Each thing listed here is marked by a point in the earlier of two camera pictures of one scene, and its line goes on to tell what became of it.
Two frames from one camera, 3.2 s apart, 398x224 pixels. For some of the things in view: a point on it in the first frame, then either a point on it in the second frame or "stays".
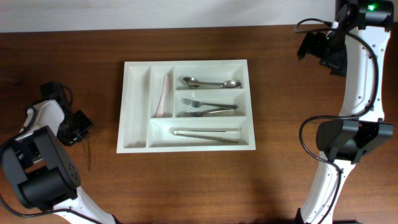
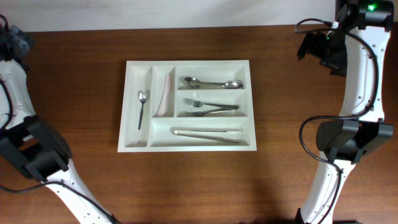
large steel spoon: x=186 y=79 stays
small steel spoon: x=86 y=148 -> x=142 y=96
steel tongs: x=186 y=132 stays
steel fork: x=197 y=104 stays
